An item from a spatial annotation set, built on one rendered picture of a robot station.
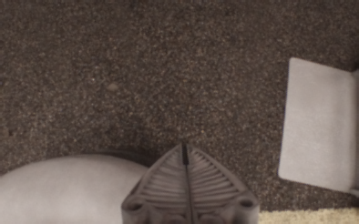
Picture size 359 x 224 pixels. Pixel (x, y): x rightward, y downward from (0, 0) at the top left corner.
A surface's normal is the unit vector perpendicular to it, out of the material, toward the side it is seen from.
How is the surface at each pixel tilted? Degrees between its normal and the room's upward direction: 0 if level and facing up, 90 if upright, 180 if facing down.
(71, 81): 0
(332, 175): 0
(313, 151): 0
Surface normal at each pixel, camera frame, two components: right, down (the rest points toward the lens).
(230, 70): 0.00, -0.17
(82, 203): 0.09, -0.55
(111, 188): 0.25, -0.77
